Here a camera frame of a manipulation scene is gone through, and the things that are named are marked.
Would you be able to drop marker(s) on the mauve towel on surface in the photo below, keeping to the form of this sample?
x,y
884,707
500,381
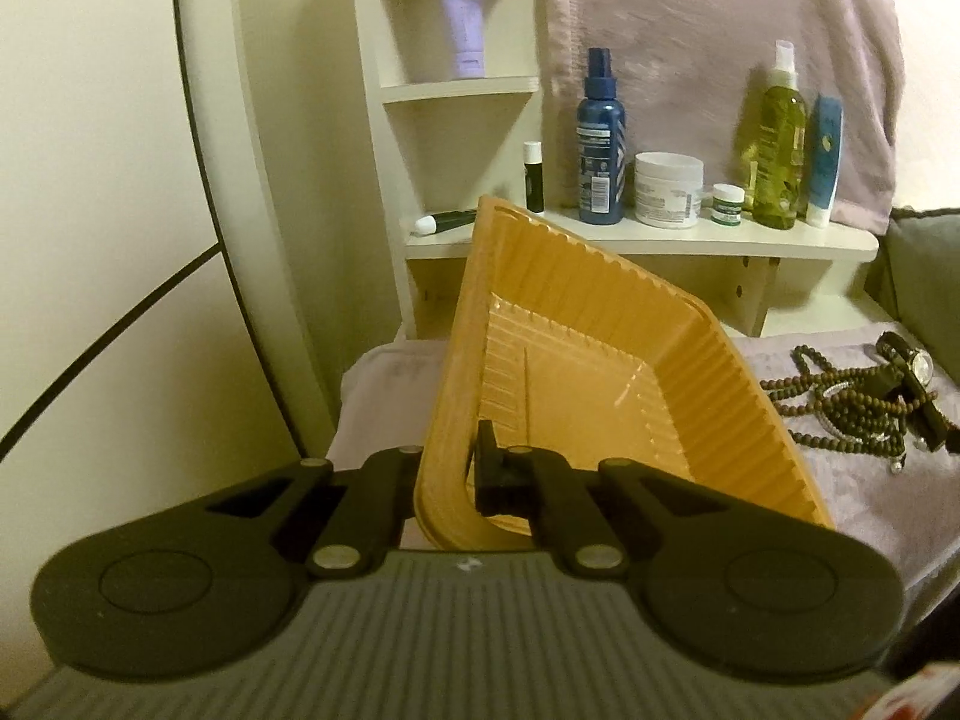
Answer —
x,y
910,516

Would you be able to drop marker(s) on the grey cushion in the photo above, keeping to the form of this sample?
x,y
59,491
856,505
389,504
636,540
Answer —
x,y
915,279

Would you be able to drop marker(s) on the black strap wristwatch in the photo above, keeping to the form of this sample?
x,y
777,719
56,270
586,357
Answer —
x,y
917,370

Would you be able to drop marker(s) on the green oil spray bottle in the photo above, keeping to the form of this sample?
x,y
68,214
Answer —
x,y
777,157

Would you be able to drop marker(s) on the purple cosmetic tube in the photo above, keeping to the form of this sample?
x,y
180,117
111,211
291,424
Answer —
x,y
465,23

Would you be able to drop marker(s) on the blue spray bottle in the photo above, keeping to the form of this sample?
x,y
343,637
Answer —
x,y
601,135

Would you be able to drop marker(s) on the small green-label jar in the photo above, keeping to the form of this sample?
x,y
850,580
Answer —
x,y
727,204

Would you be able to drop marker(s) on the white wooden shelf unit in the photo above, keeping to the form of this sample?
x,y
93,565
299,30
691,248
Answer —
x,y
441,143

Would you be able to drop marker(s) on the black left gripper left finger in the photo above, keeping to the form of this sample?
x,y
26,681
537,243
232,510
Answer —
x,y
191,588

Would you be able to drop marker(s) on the orange plastic tray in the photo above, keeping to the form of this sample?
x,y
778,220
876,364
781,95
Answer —
x,y
562,345

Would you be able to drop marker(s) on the black white lip balm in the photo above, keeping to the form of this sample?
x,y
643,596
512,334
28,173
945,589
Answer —
x,y
534,175

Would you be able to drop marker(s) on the blue white tube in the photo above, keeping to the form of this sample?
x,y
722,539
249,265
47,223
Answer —
x,y
826,142

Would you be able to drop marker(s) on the white cream jar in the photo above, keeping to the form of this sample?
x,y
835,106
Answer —
x,y
668,189

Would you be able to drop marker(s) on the hanging mauve towel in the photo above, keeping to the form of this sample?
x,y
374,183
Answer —
x,y
691,74

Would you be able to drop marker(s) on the black white pen applicator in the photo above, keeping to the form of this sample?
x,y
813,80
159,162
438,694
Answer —
x,y
428,225

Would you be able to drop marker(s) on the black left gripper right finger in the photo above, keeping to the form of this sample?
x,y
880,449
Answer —
x,y
739,588

